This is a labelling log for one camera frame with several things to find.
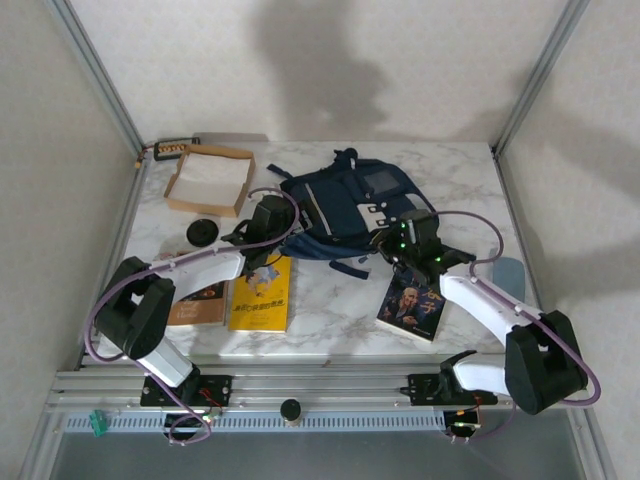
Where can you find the dark blue book with face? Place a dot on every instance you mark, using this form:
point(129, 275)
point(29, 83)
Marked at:
point(410, 310)

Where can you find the navy blue backpack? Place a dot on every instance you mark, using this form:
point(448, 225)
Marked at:
point(330, 200)

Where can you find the cardboard tray with white paper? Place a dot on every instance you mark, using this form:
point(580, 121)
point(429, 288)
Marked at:
point(210, 172)

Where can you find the blue-grey pouch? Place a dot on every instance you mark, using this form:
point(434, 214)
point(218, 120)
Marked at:
point(510, 272)

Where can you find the yellow paperback book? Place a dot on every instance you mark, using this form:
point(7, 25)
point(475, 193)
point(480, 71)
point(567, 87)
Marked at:
point(260, 305)

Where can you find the brown paperback book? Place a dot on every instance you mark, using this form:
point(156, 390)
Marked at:
point(200, 310)

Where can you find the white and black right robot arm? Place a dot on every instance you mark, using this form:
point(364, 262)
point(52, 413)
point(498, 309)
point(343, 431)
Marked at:
point(480, 300)

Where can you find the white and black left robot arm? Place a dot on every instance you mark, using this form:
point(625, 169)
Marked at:
point(210, 267)

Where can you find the black round lid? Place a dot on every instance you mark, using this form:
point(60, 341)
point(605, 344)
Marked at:
point(202, 231)

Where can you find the black device with orange parts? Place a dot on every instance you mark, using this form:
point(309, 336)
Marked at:
point(172, 149)

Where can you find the small circuit board green light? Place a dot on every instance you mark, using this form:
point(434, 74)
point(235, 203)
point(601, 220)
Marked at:
point(465, 425)
point(212, 418)

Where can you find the black cylindrical knob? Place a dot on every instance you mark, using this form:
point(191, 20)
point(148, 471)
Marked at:
point(290, 411)

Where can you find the green terminal connector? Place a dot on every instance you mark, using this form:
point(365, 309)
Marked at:
point(98, 423)

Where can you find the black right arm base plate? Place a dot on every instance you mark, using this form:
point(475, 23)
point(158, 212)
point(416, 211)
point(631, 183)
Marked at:
point(422, 387)

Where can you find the aluminium table frame rails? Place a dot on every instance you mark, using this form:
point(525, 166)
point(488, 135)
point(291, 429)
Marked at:
point(325, 385)

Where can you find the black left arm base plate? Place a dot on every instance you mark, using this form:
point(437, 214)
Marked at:
point(220, 387)

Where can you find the aluminium corner post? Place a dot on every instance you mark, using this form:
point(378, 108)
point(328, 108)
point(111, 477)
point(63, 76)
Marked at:
point(95, 75)
point(540, 75)

